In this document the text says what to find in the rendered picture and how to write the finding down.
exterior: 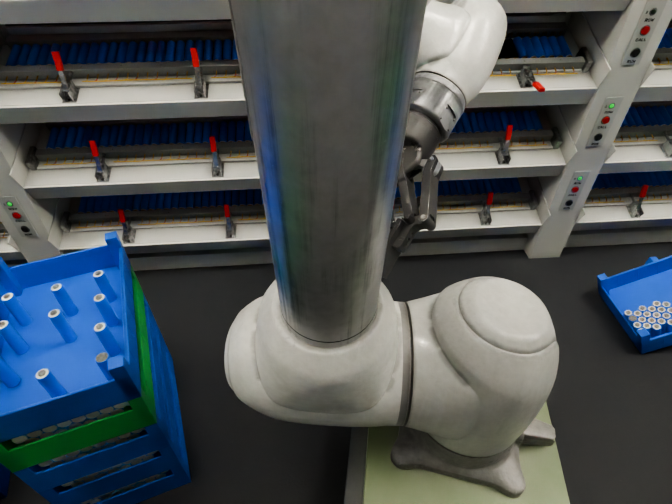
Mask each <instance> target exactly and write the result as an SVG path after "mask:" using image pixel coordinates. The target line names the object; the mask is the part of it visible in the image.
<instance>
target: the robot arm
mask: <svg viewBox="0 0 672 504"><path fill-rule="evenodd" d="M228 3H229V8H230V14H231V20H232V26H233V32H234V38H235V44H236V50H237V56H238V62H239V68H240V74H241V80H242V86H243V92H244V98H245V104H246V110H247V116H248V122H249V128H250V134H251V138H252V142H254V148H255V154H256V160H257V167H258V173H259V179H260V185H261V191H262V197H263V203H264V210H265V216H266V222H267V228H268V234H269V240H270V246H271V252H272V259H273V265H274V271H275V277H276V280H275V281H274V282H273V283H272V284H271V285H270V286H269V288H268V289H267V291H266V292H265V294H264V296H262V297H259V298H257V299H256V300H254V301H253V302H251V303H250V304H248V305H247V306H246V307H245V308H243V309H242V310H241V311H240V312H239V313H238V315H237V317H236V318H235V320H234V322H233V323H232V325H231V327H230V329H229V332H228V335H227V339H226V344H225V353H224V366H225V374H226V378H227V381H228V384H229V386H230V387H231V389H232V390H233V391H234V393H235V394H236V396H237V397H238V399H240V400H241V401H242V402H243V403H245V404H246V405H248V406H249V407H251V408H253V409H254V410H256V411H258V412H260V413H262V414H264V415H266V416H269V417H271V418H274V419H277V420H281V421H287V422H294V423H302V424H312V425H324V426H341V427H378V426H399V433H398V437H397V439H396V441H395V443H394V445H393V447H392V450H391V455H390V457H391V461H392V463H393V464H394V465H395V466H396V467H397V468H400V469H423V470H427V471H431V472H434V473H438V474H442V475H446V476H450V477H454V478H458V479H462V480H465V481H469V482H473V483H477V484H481V485H485V486H488V487H491V488H494V489H496V490H498V491H500V492H501V493H503V494H504V495H506V496H508V497H511V498H517V497H519V496H520V495H521V494H522V493H523V492H524V490H525V487H526V483H525V479H524V476H523V473H522V470H521V466H520V459H519V446H520V445H521V444H528V445H542V446H551V445H553V443H554V442H555V441H554V438H555V437H556V435H555V429H554V427H553V426H552V425H550V424H547V423H545V422H542V421H540V420H537V419H535V417H536V416H537V414H538V413H539V411H540V410H541V408H542V407H543V405H544V403H545V402H546V400H547V398H548V396H549V394H550V392H551V390H552V388H553V385H554V382H555V379H556V375H557V370H558V363H559V346H558V343H557V342H556V335H555V330H554V326H553V323H552V320H551V317H550V315H549V313H548V311H547V309H546V307H545V305H544V304H543V302H542V301H541V300H540V299H539V298H538V297H537V296H536V295H535V294H534V293H533V292H531V291H530V290H529V289H527V288H526V287H524V286H522V285H520V284H518V283H516V282H513V281H510V280H507V279H503V278H498V277H490V276H482V277H475V278H470V279H466V280H463V281H460V282H457V283H454V284H452V285H450V286H448V287H446V288H445V289H444V290H443V291H442V292H441V293H437V294H434V295H430V296H427V297H423V298H419V299H415V300H411V301H407V302H397V301H393V299H392V296H391V294H390V293H389V291H388V289H387V288H386V286H385V285H384V284H383V283H382V282H381V279H382V277H383V278H387V277H388V275H389V273H390V272H391V270H392V268H393V266H394V264H395V263H396V261H397V259H398V257H399V255H400V254H401V252H402V253H404V252H405V251H406V250H407V248H408V247H409V245H410V243H411V241H412V240H413V238H414V236H415V234H416V233H417V232H419V231H420V230H423V229H427V230H428V231H433V230H434V229H435V228H436V218H437V201H438V184H439V179H440V176H441V174H442V172H443V170H444V167H443V166H442V164H441V163H440V161H439V160H438V158H437V157H436V155H433V153H434V152H435V150H436V148H437V146H438V145H439V143H442V142H444V141H446V140H447V139H448V137H449V135H450V134H451V132H452V130H453V128H454V127H455V125H456V123H457V121H458V120H459V118H460V117H461V116H462V114H463V112H464V109H465V108H466V106H467V105H468V104H469V103H470V102H471V101H472V100H473V99H474V98H475V97H476V96H477V95H478V94H479V92H480V91H481V89H482V88H483V86H484V85H485V83H486V81H487V80H488V78H489V76H490V74H491V72H492V70H493V68H494V66H495V64H496V61H497V59H498V57H499V54H500V52H501V49H502V46H503V43H504V40H505V36H506V31H507V17H506V14H505V12H504V10H503V8H502V6H501V5H500V4H499V3H498V2H497V1H496V0H455V1H454V2H452V3H451V4H446V3H441V2H438V1H435V0H228ZM420 172H422V182H421V194H420V206H419V210H418V205H417V200H416V195H415V184H414V179H413V177H415V176H416V175H417V174H419V173H420ZM398 186H399V192H400V198H401V204H402V209H403V215H404V218H403V217H402V219H400V218H397V220H396V222H395V224H394V225H393V227H392V229H391V231H390V232H389V230H390V224H391V218H392V212H393V206H394V200H395V194H396V188H398ZM403 220H404V221H405V222H404V221H403Z"/></svg>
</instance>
